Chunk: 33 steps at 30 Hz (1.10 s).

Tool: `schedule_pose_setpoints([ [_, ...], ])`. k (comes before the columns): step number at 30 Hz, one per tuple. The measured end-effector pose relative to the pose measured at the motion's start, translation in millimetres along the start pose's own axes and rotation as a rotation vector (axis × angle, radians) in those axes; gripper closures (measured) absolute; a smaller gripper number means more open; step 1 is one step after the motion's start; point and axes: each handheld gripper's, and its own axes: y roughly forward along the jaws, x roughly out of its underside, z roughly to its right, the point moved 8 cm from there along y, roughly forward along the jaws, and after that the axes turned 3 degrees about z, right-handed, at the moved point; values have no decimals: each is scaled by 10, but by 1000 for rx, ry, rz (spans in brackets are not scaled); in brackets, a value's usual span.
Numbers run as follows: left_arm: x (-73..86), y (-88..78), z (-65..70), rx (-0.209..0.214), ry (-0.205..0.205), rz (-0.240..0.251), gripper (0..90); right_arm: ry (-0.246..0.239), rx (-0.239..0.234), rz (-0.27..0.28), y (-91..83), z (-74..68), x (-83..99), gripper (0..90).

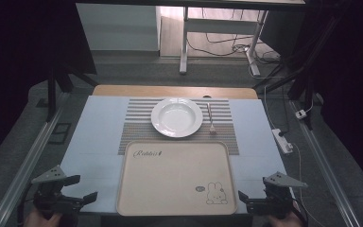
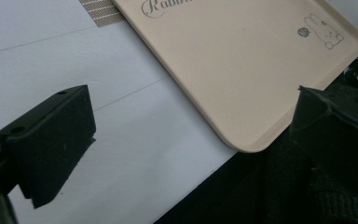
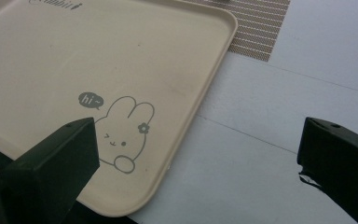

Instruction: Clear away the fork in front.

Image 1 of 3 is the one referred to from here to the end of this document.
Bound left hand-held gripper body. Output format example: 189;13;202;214
30;165;86;219

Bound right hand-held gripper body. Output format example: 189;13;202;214
246;170;309;219

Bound person's left hand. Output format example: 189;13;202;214
23;209;63;227

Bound person's right hand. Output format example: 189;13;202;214
268;210;304;227

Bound white power strip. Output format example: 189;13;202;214
270;128;294;155

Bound pale blue table cover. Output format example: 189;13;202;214
59;95;295;216

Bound beige tray with rabbit print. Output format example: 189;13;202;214
115;140;239;217

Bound striped woven placemat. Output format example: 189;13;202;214
117;97;240;156

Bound small fork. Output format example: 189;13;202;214
206;101;217;135

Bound black metal stand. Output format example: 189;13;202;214
252;12;348;131
44;61;99;123

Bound white deep plate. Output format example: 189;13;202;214
150;96;204;139

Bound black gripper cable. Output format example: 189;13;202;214
292;198;310;227
16;183;36;227

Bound white cable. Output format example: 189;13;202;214
290;142;322;227

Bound aluminium rail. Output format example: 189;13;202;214
0;93;70;227
288;99;361;227

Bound black rectangular frame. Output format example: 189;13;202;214
47;122;73;146

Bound black cables on floor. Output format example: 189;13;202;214
186;9;281;65

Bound white desk frame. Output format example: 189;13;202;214
179;7;269;77

